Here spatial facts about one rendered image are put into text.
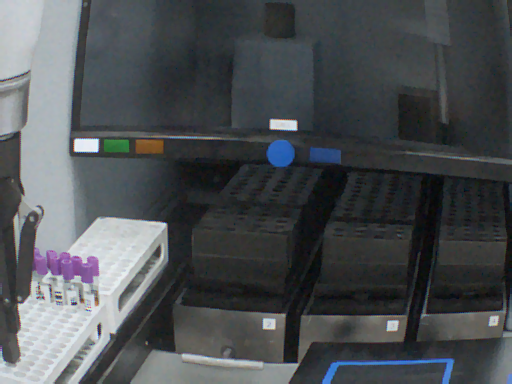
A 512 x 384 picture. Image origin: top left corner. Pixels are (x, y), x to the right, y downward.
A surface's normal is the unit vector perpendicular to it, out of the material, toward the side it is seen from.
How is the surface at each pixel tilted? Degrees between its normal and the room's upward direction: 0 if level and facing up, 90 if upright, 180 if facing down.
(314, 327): 90
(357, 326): 90
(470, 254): 90
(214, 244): 90
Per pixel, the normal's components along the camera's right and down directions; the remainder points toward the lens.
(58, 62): -0.18, 0.25
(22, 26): 0.70, 0.22
